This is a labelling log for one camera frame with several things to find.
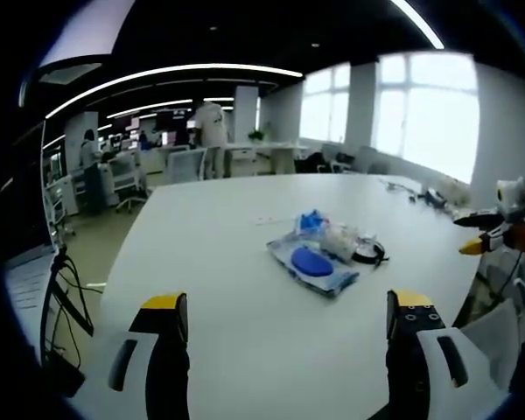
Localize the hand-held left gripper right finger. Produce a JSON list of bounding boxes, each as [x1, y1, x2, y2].
[[385, 288, 510, 420]]

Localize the blue plastic packet item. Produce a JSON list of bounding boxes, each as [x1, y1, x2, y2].
[[265, 233, 361, 299]]

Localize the grey laptop keyboard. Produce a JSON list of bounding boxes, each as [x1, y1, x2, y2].
[[3, 249, 59, 319]]

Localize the black box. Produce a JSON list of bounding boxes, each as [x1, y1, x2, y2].
[[42, 349, 87, 399]]

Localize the clear plastic bag item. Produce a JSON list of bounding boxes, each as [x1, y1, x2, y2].
[[318, 221, 361, 264]]

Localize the black hanging cables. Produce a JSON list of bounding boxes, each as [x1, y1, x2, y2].
[[38, 243, 95, 373]]

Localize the black and white round item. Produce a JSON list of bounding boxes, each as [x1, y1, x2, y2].
[[353, 234, 391, 267]]

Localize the clear bag of white things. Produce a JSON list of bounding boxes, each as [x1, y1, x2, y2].
[[437, 178, 473, 207]]

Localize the curved ceiling light strip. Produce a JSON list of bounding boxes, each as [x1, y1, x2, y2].
[[45, 64, 304, 120]]

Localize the white background desk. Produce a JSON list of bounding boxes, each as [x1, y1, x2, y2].
[[225, 140, 311, 177]]

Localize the white table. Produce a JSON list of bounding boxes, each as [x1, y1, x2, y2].
[[99, 171, 511, 420]]

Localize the white mesh office chair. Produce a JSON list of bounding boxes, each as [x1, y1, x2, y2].
[[163, 147, 207, 186], [111, 153, 150, 214]]

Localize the blue bag item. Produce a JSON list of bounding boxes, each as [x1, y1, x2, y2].
[[293, 208, 331, 234]]

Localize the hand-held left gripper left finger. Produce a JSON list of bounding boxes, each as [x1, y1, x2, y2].
[[75, 291, 191, 420]]

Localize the black office chair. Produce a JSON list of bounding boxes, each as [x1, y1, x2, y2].
[[294, 150, 356, 175]]

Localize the person's right hand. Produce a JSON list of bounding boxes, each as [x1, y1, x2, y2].
[[508, 220, 525, 256]]

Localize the small black device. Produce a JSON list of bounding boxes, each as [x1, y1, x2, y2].
[[421, 188, 448, 207]]

